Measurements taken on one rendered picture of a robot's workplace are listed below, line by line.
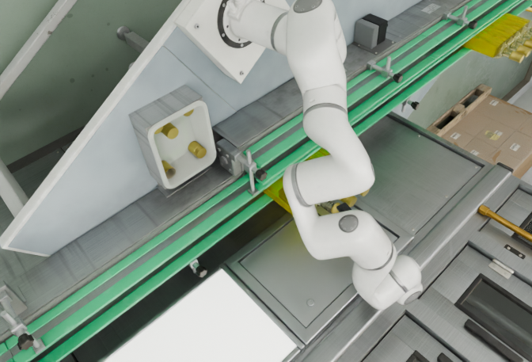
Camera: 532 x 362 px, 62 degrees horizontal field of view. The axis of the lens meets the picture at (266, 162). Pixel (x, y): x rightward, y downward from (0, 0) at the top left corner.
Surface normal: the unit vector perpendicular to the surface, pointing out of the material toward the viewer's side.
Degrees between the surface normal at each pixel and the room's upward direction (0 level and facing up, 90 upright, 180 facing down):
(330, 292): 91
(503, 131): 96
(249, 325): 90
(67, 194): 0
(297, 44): 98
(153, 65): 0
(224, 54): 5
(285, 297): 90
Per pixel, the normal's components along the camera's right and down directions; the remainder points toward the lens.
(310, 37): -0.33, -0.47
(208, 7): 0.68, 0.43
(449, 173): -0.06, -0.69
